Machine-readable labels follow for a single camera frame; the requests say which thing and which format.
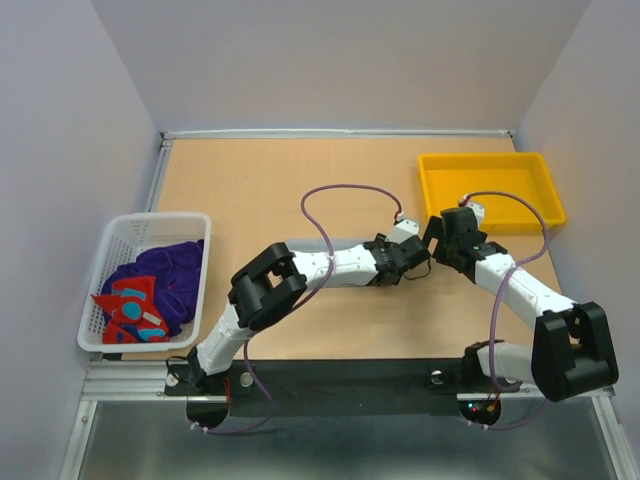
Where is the grey panda towel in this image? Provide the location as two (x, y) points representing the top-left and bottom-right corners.
(285, 238), (367, 253)

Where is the purple towel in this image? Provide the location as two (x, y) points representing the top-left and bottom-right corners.
(98, 239), (204, 339)

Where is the aluminium rail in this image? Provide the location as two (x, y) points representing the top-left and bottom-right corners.
(81, 355), (615, 401)
(161, 128), (513, 140)

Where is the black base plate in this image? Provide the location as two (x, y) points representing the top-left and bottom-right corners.
(165, 357), (502, 425)

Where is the red blue patterned towel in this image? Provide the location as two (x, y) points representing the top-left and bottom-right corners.
(92, 276), (169, 344)

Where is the yellow plastic tray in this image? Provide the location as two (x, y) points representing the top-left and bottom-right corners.
(418, 152), (567, 234)

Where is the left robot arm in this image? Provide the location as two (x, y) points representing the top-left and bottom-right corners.
(187, 235), (430, 394)

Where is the aluminium back rail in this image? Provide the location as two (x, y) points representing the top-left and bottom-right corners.
(161, 128), (513, 140)

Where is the aluminium front rail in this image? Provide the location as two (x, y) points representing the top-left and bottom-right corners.
(81, 355), (615, 401)

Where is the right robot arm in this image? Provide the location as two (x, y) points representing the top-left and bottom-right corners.
(423, 206), (619, 402)

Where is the white plastic basket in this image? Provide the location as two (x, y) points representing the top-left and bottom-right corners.
(77, 212), (211, 353)

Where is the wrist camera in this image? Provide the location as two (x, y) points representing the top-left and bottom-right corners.
(386, 218), (420, 244)
(458, 195), (486, 225)

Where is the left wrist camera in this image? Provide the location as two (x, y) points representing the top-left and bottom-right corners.
(386, 218), (420, 244)

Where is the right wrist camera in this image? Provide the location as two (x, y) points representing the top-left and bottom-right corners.
(458, 195), (486, 225)

